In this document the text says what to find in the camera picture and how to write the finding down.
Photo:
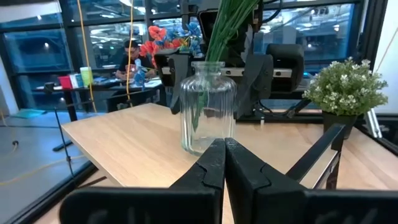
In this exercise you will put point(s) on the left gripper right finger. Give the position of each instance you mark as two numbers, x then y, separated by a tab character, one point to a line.
311	208

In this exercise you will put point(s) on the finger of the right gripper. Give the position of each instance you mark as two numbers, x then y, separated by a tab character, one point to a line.
255	87
178	90

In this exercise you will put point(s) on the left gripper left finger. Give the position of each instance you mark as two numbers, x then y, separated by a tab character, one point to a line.
140	205

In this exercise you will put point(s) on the wide ribbed glass jar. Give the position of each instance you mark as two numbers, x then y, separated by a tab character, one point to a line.
208	102

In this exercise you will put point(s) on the blue artificial flower bunch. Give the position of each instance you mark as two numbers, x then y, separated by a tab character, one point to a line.
192	34

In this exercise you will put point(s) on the orange artificial flower bunch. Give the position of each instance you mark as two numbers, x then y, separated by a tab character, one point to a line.
155	32

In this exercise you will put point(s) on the white artificial flower bunch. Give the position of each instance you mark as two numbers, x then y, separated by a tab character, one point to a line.
227	28

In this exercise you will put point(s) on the person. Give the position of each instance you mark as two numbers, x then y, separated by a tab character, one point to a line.
133	59

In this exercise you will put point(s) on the potted green white-flowered plant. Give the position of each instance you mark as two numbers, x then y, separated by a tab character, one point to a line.
345	87

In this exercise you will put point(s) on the black work table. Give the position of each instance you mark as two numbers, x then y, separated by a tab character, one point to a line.
93	93

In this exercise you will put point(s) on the pale green cup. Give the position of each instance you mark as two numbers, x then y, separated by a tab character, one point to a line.
86	76

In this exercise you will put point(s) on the small white blue box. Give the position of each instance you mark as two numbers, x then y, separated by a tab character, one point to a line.
76	81

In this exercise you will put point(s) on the small red box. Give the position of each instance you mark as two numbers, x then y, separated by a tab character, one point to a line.
64	82

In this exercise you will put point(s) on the thin black stand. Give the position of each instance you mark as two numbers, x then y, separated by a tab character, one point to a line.
48	87

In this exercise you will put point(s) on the wooden shelf black metal frame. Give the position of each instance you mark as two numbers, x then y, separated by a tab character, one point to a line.
130	140

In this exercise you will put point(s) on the silver metal bracket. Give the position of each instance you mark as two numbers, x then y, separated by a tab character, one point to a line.
373	124

